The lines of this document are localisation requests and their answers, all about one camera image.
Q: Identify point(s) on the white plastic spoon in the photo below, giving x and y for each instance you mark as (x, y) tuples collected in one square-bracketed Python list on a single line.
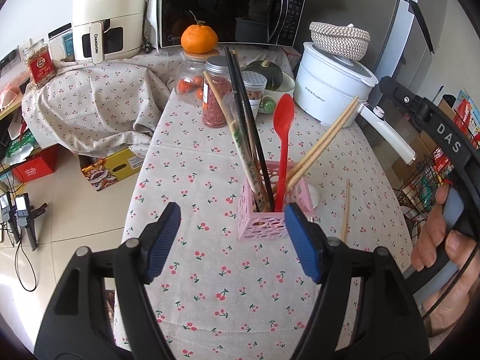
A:
[(314, 195)]

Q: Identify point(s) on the black microwave oven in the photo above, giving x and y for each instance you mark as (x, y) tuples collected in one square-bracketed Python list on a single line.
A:
[(257, 22)]

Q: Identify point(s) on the right human hand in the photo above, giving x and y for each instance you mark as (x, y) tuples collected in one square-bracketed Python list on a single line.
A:
[(445, 307)]

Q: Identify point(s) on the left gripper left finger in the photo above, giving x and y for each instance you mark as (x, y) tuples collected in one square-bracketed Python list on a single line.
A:
[(76, 324)]

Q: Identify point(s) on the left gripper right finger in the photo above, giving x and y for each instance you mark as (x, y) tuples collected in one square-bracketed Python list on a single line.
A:
[(388, 324)]

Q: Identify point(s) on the black wire rack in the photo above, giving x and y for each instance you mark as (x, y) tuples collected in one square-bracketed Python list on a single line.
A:
[(416, 195)]

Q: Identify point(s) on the cherry print tablecloth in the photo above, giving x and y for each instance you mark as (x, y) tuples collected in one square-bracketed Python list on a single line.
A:
[(217, 297)]

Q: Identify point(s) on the black chopstick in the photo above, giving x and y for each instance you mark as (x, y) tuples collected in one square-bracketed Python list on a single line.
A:
[(243, 119)]

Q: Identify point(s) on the jar of red berries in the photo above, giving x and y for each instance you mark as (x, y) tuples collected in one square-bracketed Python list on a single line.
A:
[(219, 84)]

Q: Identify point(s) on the dark green squash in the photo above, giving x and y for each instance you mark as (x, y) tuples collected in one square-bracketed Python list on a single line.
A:
[(269, 70)]

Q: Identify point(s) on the pink perforated utensil basket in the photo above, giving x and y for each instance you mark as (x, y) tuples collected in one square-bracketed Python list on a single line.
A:
[(269, 225)]

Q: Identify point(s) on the red plastic spoon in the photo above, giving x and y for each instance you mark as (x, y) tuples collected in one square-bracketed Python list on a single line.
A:
[(282, 121)]

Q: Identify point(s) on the glass jar with tomatoes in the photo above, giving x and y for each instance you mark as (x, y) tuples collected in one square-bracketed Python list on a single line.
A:
[(189, 78)]

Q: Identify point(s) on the light wooden chopstick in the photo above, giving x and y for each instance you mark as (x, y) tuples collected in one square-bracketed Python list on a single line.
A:
[(346, 212)]

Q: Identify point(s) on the paper wrapped chopsticks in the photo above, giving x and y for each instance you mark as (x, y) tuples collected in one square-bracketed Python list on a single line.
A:
[(249, 166)]

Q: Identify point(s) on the red box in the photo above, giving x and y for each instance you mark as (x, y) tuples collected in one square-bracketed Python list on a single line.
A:
[(40, 165)]

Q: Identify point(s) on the grey refrigerator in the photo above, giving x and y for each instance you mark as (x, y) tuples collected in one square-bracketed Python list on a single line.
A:
[(397, 44)]

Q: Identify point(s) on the white electric cooking pot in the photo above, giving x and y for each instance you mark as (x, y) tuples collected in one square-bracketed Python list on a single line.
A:
[(326, 84)]

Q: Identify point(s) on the white air fryer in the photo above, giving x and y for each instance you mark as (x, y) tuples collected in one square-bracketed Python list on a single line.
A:
[(107, 29)]

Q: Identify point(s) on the yellow cardboard box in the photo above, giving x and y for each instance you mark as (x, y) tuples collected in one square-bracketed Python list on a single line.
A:
[(104, 172)]

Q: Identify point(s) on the jar with white label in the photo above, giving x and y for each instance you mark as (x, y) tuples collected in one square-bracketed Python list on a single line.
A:
[(255, 85)]

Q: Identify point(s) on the orange tangerine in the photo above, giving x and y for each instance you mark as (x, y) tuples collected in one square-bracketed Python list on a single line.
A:
[(199, 38)]

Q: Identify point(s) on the woven rope basket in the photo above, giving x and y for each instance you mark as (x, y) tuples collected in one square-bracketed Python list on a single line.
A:
[(348, 41)]

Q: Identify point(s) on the stacked white bowls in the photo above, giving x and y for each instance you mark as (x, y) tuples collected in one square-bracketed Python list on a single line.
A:
[(272, 97)]

